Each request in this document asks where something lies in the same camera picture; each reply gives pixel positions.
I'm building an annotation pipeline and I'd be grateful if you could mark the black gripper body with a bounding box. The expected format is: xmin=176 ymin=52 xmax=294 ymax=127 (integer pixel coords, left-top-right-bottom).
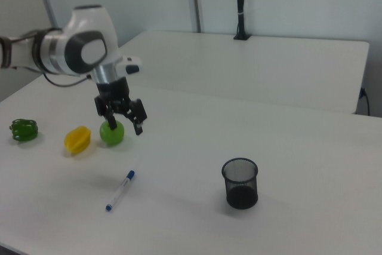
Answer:
xmin=96 ymin=78 xmax=133 ymax=116

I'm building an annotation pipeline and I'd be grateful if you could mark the white marker pen blue cap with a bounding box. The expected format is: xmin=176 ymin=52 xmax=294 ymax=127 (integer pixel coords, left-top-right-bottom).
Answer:
xmin=104 ymin=170 xmax=136 ymax=212

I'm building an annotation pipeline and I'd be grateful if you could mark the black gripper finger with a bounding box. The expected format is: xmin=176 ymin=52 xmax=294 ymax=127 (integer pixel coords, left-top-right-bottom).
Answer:
xmin=94 ymin=96 xmax=118 ymax=131
xmin=126 ymin=98 xmax=149 ymax=136

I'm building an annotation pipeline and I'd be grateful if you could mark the black mesh pen holder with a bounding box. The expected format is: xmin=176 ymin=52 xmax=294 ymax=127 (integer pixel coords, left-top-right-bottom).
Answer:
xmin=221 ymin=156 xmax=259 ymax=210

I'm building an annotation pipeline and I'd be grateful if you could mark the black pole stand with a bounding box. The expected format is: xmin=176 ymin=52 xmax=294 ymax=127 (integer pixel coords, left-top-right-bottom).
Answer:
xmin=233 ymin=0 xmax=252 ymax=41

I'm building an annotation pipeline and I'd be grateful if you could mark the green bell pepper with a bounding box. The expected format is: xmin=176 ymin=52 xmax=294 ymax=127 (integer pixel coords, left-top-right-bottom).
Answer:
xmin=8 ymin=118 xmax=40 ymax=143

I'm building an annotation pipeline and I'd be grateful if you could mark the green apple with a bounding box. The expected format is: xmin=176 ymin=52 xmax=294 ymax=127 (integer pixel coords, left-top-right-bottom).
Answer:
xmin=99 ymin=119 xmax=126 ymax=146

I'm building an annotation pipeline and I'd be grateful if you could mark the white neighbouring table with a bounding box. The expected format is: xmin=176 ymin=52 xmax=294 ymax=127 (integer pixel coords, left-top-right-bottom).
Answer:
xmin=118 ymin=30 xmax=371 ymax=116

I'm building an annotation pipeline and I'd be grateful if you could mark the yellow starfruit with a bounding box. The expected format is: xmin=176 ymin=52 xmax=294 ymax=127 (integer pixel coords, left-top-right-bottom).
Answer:
xmin=64 ymin=125 xmax=92 ymax=155

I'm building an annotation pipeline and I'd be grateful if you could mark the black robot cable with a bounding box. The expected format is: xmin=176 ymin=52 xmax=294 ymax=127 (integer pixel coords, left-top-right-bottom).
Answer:
xmin=43 ymin=72 xmax=92 ymax=88

